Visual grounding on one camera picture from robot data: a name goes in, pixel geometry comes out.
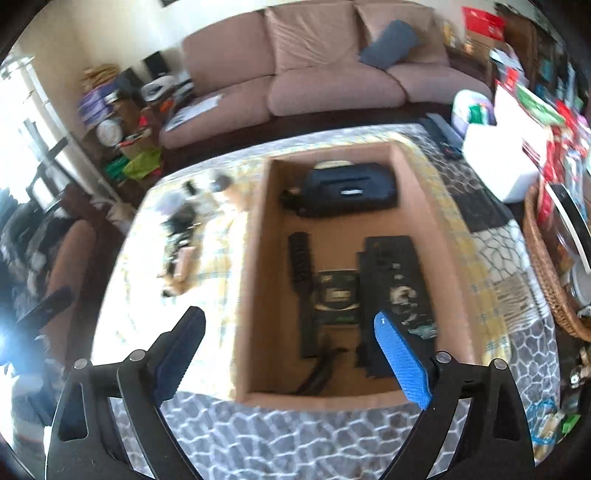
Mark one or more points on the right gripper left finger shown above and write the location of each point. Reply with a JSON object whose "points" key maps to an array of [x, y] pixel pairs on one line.
{"points": [[148, 378]]}

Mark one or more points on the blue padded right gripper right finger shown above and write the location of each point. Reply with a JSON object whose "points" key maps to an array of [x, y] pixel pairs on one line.
{"points": [[434, 383]]}

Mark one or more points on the black plastic hair claw clip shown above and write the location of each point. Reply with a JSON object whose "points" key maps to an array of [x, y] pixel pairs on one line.
{"points": [[322, 371]]}

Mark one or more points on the black and gold box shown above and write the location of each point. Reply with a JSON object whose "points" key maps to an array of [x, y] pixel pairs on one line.
{"points": [[337, 300]]}

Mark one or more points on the black round hairbrush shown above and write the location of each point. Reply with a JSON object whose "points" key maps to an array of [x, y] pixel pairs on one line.
{"points": [[302, 279]]}

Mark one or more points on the black patterned flat box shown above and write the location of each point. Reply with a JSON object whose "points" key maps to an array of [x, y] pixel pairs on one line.
{"points": [[391, 280]]}

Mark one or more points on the brown chair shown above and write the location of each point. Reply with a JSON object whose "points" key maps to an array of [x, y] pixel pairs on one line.
{"points": [[84, 263]]}

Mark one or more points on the wicker basket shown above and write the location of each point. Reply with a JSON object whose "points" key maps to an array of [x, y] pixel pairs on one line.
{"points": [[562, 311]]}

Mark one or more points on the cardboard box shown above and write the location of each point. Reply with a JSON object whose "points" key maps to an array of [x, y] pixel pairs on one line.
{"points": [[336, 236]]}

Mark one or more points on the black zip pouch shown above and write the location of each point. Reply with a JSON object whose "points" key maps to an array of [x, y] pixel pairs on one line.
{"points": [[343, 190]]}

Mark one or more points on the white storage container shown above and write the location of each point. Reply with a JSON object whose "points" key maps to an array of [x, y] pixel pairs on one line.
{"points": [[497, 157]]}

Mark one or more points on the pink brown sofa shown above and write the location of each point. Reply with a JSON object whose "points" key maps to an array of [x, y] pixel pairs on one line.
{"points": [[304, 58]]}

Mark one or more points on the dark blue cushion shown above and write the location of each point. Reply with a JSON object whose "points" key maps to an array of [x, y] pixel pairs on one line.
{"points": [[392, 47]]}

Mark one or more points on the red box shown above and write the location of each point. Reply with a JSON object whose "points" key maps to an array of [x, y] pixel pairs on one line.
{"points": [[483, 23]]}

